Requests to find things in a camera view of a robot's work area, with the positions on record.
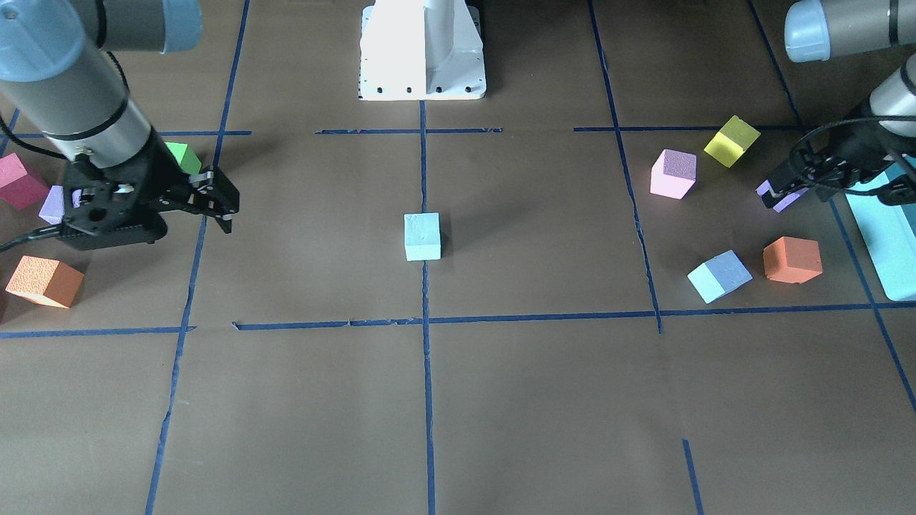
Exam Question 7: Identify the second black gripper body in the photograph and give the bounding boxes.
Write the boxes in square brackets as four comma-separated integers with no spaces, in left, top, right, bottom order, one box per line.
[791,102,914,206]

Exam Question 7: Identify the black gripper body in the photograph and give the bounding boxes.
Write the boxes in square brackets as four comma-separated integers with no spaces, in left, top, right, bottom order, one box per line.
[58,131,193,250]

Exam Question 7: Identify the light blue foam block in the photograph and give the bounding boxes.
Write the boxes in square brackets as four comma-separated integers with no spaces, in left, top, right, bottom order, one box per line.
[404,212,442,262]
[687,249,752,304]

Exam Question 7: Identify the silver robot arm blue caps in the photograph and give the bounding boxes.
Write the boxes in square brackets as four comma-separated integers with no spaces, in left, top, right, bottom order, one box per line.
[1,1,240,251]

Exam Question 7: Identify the purple foam block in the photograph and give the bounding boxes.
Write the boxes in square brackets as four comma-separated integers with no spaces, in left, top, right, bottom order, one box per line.
[39,185,73,225]
[756,180,809,214]

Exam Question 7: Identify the green foam block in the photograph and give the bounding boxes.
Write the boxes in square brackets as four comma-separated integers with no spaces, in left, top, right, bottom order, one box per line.
[165,142,203,176]

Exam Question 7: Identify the yellow foam block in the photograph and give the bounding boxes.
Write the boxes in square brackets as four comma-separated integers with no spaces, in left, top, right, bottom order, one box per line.
[703,115,761,167]

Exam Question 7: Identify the orange foam block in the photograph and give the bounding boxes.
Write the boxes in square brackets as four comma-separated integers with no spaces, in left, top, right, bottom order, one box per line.
[4,255,84,309]
[762,237,822,284]

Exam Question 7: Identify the teal plastic bin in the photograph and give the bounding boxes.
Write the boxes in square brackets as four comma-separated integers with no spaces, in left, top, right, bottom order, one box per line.
[845,193,915,301]

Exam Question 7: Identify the magenta foam block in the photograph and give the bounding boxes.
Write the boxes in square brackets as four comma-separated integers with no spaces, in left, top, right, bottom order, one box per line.
[1,153,50,210]

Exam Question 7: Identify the pink foam block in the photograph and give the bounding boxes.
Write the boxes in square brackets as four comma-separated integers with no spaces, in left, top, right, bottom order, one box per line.
[650,149,698,200]

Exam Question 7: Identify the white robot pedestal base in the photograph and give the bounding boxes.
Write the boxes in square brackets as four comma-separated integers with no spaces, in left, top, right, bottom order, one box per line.
[358,1,487,102]

